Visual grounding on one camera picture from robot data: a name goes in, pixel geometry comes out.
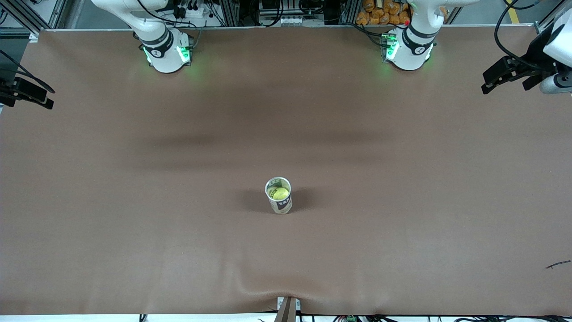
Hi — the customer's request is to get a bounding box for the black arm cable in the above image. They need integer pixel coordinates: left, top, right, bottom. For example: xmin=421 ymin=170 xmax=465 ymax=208
xmin=0 ymin=48 xmax=56 ymax=94
xmin=493 ymin=0 xmax=543 ymax=72

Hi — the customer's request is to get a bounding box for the grey metal bracket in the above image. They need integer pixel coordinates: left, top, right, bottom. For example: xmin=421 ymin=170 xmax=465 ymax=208
xmin=276 ymin=296 xmax=301 ymax=322

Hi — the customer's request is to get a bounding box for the pile of orange packets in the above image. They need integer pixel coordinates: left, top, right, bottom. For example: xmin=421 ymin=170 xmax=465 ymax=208
xmin=356 ymin=0 xmax=448 ymax=26

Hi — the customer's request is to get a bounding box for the black electronics unit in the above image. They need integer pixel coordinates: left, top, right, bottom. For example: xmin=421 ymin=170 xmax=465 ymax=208
xmin=258 ymin=0 xmax=327 ymax=16

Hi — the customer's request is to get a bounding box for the aluminium frame profile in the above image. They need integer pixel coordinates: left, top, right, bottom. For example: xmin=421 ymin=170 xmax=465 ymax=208
xmin=0 ymin=0 xmax=67 ymax=42
xmin=534 ymin=0 xmax=572 ymax=36

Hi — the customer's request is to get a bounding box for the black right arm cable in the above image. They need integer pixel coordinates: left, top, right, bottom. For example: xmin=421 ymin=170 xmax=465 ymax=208
xmin=0 ymin=48 xmax=56 ymax=94

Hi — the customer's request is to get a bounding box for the white terminal block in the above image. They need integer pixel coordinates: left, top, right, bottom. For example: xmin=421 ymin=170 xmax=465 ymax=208
xmin=279 ymin=16 xmax=325 ymax=26

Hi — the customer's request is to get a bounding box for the clear tennis ball can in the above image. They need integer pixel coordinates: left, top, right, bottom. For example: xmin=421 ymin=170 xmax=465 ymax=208
xmin=265 ymin=177 xmax=293 ymax=215

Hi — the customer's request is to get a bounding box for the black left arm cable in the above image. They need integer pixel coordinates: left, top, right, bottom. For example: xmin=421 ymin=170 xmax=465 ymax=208
xmin=493 ymin=0 xmax=543 ymax=72

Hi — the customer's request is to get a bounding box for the white power strip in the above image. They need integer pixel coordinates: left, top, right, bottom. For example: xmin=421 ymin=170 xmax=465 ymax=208
xmin=172 ymin=4 xmax=210 ymax=21

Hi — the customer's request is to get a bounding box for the brown table cover sheet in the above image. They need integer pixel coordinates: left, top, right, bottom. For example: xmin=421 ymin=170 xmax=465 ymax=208
xmin=0 ymin=25 xmax=572 ymax=316

